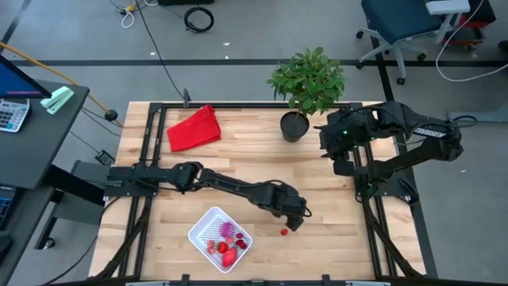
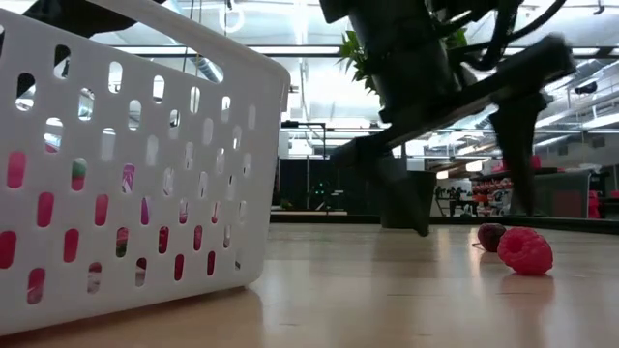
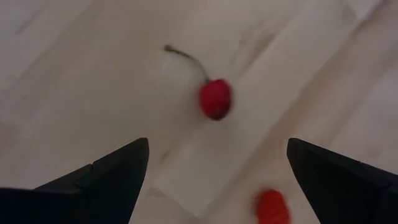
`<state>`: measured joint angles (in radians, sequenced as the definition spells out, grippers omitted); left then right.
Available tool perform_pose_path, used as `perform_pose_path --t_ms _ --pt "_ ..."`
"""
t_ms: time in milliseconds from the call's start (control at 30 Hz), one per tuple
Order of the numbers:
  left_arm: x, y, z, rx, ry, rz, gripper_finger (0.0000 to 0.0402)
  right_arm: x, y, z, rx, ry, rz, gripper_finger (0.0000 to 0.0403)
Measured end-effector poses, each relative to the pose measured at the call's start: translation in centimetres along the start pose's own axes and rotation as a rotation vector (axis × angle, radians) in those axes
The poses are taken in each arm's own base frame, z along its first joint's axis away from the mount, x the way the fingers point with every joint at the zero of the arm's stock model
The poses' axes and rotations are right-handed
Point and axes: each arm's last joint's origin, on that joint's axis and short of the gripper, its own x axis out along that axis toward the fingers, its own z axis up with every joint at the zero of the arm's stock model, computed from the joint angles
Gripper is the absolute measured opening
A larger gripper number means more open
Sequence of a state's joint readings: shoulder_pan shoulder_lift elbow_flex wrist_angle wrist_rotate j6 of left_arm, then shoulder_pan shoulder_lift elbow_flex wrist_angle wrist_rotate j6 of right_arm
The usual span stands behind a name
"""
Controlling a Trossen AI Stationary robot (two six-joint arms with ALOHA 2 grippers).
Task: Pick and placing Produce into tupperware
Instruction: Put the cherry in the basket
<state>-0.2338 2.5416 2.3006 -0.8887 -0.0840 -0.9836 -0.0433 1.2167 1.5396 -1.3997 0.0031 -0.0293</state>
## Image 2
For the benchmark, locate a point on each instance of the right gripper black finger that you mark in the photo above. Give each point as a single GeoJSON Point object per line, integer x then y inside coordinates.
{"type": "Point", "coordinates": [522, 154]}
{"type": "Point", "coordinates": [403, 193]}

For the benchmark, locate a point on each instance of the dark red cherry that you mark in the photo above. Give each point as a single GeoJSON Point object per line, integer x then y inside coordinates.
{"type": "Point", "coordinates": [489, 236]}

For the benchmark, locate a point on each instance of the red raspberry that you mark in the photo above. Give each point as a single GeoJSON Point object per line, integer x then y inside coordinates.
{"type": "Point", "coordinates": [524, 251]}

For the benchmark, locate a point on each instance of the white perforated plastic basket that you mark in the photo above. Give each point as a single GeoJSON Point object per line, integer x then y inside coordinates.
{"type": "Point", "coordinates": [271, 193]}

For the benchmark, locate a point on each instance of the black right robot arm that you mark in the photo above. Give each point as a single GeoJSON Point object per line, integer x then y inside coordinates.
{"type": "Point", "coordinates": [464, 7]}

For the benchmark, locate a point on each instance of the shelf with red items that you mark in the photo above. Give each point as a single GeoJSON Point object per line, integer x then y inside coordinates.
{"type": "Point", "coordinates": [483, 188]}

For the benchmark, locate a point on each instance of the grey green bin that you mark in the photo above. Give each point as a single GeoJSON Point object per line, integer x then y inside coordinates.
{"type": "Point", "coordinates": [566, 193]}

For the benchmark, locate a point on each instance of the green plant in black pot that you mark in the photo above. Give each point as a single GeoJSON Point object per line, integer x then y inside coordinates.
{"type": "Point", "coordinates": [353, 50]}

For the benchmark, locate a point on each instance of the red background object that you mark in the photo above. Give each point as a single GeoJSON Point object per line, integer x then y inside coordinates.
{"type": "Point", "coordinates": [593, 205]}

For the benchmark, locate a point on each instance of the small black ceiling device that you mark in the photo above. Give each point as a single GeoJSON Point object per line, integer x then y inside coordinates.
{"type": "Point", "coordinates": [585, 88]}

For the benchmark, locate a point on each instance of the black partition panels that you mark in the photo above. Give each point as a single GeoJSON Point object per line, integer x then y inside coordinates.
{"type": "Point", "coordinates": [300, 183]}

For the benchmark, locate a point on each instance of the black background rig frame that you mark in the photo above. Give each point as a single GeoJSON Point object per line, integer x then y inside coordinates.
{"type": "Point", "coordinates": [295, 124]}

